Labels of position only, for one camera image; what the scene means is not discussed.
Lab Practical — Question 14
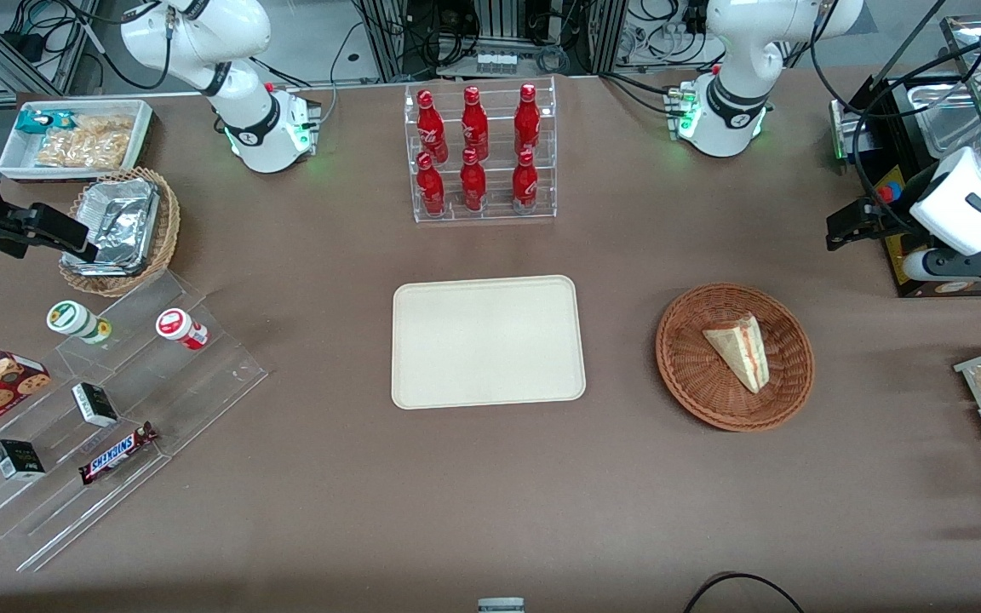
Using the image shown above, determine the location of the Snickers chocolate bar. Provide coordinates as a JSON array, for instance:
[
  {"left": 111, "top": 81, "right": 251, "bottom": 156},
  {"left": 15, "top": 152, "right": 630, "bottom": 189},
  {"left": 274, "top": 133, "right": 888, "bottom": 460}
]
[{"left": 78, "top": 421, "right": 159, "bottom": 486}]

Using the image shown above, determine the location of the aluminium frame equipment rack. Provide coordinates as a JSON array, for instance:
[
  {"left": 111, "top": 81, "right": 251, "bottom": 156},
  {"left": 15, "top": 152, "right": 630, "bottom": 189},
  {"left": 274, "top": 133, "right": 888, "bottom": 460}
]
[{"left": 354, "top": 0, "right": 632, "bottom": 79}]

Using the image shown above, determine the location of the teal snack packet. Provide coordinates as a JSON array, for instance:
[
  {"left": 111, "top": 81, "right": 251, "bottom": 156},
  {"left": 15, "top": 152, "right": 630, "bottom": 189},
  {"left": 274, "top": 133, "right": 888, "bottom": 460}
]
[{"left": 15, "top": 111, "right": 76, "bottom": 135}]

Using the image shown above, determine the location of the green lid white jar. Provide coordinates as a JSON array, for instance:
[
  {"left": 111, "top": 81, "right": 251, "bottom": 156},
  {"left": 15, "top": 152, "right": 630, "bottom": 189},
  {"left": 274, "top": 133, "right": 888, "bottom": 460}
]
[{"left": 46, "top": 301, "right": 113, "bottom": 346}]

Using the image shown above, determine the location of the grey metal box green light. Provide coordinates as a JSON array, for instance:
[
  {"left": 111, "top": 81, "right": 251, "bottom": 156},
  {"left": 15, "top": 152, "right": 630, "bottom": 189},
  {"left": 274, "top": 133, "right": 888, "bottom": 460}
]
[{"left": 829, "top": 98, "right": 862, "bottom": 167}]

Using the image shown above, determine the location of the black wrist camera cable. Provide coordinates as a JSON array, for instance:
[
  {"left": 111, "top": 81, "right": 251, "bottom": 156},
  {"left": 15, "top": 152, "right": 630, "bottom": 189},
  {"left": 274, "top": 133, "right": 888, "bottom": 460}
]
[{"left": 851, "top": 51, "right": 981, "bottom": 235}]

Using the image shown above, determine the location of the round brown wicker basket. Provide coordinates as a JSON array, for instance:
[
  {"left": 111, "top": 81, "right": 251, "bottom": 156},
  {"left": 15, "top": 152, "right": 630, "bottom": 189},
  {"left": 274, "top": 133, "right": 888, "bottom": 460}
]
[{"left": 655, "top": 283, "right": 816, "bottom": 433}]

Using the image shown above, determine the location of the clear acrylic stepped stand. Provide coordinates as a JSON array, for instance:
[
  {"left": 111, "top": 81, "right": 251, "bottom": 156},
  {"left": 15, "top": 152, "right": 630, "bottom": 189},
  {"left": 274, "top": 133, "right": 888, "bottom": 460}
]
[{"left": 0, "top": 268, "right": 270, "bottom": 573}]

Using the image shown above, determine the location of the white rectangular snack bin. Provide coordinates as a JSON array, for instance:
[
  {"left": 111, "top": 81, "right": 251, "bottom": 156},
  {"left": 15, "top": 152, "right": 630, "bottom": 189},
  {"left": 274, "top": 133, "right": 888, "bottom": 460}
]
[{"left": 0, "top": 99, "right": 155, "bottom": 182}]

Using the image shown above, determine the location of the red lid white jar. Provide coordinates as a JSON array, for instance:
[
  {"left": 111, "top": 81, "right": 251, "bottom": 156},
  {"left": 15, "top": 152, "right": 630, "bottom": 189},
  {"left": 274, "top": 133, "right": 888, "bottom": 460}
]
[{"left": 155, "top": 308, "right": 210, "bottom": 352}]

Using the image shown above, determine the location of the stainless steel food pan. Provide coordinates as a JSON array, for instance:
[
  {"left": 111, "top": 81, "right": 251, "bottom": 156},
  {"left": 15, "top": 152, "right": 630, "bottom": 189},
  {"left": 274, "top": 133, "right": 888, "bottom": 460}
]
[{"left": 908, "top": 81, "right": 981, "bottom": 158}]

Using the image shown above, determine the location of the beige plastic serving tray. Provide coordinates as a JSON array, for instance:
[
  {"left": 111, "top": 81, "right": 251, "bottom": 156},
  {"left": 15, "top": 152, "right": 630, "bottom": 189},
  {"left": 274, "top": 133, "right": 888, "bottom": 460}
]
[{"left": 391, "top": 274, "right": 587, "bottom": 410}]

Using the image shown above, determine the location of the aluminium foil container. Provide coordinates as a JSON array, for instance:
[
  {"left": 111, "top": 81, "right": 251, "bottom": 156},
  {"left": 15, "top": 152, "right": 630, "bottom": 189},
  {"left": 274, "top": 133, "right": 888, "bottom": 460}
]
[{"left": 62, "top": 178, "right": 161, "bottom": 277}]

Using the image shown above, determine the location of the clear bag of crackers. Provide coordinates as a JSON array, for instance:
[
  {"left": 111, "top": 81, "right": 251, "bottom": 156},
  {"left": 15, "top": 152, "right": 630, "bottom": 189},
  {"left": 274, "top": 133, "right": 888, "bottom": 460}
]
[
  {"left": 73, "top": 115, "right": 135, "bottom": 142},
  {"left": 35, "top": 132, "right": 130, "bottom": 169}
]

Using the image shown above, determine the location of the left wrist camera mount bracket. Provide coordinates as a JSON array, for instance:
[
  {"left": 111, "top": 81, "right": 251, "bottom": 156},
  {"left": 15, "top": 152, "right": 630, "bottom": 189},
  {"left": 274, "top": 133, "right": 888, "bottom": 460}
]
[{"left": 902, "top": 247, "right": 981, "bottom": 284}]

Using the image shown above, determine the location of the black cable loop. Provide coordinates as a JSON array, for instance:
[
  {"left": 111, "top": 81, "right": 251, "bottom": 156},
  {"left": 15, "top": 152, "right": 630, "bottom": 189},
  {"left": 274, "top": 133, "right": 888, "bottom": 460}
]
[{"left": 682, "top": 572, "right": 806, "bottom": 613}]

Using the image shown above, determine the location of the clear acrylic bottle rack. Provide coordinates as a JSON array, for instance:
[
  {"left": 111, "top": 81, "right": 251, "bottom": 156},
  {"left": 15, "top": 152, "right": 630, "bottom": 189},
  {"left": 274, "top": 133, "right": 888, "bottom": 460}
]
[{"left": 404, "top": 77, "right": 558, "bottom": 225}]

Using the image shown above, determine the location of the light wicker basket with foil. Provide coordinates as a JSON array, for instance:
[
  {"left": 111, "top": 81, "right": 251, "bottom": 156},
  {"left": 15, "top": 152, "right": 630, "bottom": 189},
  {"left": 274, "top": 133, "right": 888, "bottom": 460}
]
[{"left": 59, "top": 167, "right": 181, "bottom": 298}]

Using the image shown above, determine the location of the red cola bottle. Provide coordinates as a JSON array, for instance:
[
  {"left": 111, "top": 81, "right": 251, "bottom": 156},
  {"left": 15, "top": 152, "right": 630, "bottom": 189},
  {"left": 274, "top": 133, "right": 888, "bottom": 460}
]
[
  {"left": 513, "top": 83, "right": 542, "bottom": 159},
  {"left": 512, "top": 149, "right": 539, "bottom": 214},
  {"left": 461, "top": 85, "right": 490, "bottom": 162},
  {"left": 416, "top": 152, "right": 446, "bottom": 216},
  {"left": 459, "top": 147, "right": 487, "bottom": 212},
  {"left": 416, "top": 89, "right": 448, "bottom": 163}
]

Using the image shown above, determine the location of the black hot food display case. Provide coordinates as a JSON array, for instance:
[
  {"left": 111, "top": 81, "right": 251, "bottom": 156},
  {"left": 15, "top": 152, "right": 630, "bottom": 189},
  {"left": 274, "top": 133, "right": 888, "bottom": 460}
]
[{"left": 829, "top": 13, "right": 981, "bottom": 299}]

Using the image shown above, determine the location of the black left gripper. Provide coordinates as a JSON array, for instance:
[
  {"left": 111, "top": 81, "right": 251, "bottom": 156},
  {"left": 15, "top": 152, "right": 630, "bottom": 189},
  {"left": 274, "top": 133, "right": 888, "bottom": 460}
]
[{"left": 826, "top": 197, "right": 915, "bottom": 253}]

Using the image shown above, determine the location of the triangle sandwich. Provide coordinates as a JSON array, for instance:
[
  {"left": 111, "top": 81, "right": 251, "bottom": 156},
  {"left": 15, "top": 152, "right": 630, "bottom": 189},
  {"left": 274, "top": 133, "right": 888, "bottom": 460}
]
[{"left": 702, "top": 312, "right": 771, "bottom": 394}]

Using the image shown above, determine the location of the small black carton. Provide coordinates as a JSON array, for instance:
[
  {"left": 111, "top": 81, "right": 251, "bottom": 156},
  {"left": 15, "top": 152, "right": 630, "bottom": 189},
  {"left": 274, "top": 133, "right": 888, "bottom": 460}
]
[
  {"left": 0, "top": 439, "right": 47, "bottom": 482},
  {"left": 72, "top": 382, "right": 119, "bottom": 428}
]

